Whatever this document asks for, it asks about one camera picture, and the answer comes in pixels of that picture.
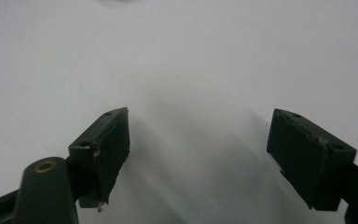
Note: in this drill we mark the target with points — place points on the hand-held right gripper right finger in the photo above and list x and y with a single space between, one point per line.
307 158

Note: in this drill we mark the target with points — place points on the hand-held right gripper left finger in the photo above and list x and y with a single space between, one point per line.
104 149

